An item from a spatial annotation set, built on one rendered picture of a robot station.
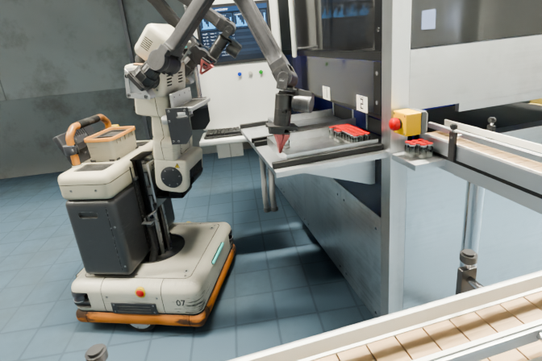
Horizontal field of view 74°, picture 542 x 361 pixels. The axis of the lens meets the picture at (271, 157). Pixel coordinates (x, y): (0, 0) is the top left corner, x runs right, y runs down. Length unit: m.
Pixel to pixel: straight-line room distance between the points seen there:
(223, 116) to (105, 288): 1.07
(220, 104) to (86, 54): 2.71
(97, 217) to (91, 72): 3.00
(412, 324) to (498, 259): 1.35
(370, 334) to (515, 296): 0.22
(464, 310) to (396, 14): 0.89
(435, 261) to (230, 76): 1.37
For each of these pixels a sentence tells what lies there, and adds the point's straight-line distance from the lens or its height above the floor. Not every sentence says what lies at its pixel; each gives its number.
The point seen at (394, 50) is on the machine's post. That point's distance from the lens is 1.22.
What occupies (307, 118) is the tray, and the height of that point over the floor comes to 0.89.
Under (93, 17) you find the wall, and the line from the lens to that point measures 4.55.
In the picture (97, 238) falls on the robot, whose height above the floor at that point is 0.50.
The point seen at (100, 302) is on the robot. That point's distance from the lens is 2.00.
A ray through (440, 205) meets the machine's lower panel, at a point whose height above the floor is 0.64.
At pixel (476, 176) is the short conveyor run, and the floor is 0.87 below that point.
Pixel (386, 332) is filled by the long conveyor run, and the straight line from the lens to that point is 0.48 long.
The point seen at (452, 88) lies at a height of 1.07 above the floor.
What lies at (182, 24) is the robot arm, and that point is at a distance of 1.41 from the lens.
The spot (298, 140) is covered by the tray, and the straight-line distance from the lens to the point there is 1.46.
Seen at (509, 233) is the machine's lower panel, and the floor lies 0.44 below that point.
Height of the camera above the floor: 1.29
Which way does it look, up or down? 18 degrees down
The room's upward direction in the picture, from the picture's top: 6 degrees counter-clockwise
